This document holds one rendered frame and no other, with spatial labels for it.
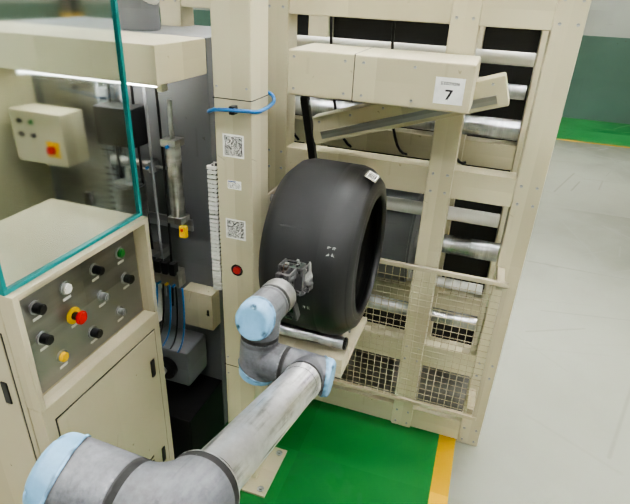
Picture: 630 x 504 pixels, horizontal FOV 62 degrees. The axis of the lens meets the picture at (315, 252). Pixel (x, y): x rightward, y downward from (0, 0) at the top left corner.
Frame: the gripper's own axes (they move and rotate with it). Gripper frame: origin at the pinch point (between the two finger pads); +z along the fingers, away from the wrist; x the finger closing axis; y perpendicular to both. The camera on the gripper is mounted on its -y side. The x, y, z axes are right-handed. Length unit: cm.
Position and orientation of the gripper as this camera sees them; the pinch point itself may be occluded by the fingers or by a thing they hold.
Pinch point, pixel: (306, 273)
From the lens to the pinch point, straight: 150.0
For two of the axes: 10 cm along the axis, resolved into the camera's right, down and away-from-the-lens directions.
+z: 3.2, -3.1, 8.9
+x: -9.4, -1.9, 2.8
